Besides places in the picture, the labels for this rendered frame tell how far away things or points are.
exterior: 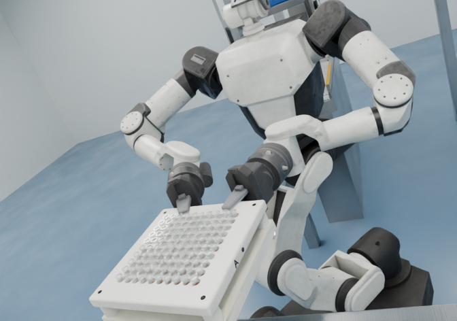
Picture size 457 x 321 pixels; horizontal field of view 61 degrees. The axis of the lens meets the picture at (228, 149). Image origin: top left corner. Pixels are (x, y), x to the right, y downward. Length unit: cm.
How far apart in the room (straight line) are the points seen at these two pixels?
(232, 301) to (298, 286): 66
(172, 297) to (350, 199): 176
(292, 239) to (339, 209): 108
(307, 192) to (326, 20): 50
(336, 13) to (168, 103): 54
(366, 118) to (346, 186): 135
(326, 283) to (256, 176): 74
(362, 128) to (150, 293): 54
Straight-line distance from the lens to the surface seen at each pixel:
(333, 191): 224
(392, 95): 88
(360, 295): 151
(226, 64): 111
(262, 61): 106
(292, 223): 123
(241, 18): 111
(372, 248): 160
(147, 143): 113
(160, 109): 121
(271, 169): 81
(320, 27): 105
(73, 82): 698
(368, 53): 97
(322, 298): 144
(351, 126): 88
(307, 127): 87
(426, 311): 72
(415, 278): 172
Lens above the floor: 139
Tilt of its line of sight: 21 degrees down
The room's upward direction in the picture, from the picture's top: 23 degrees counter-clockwise
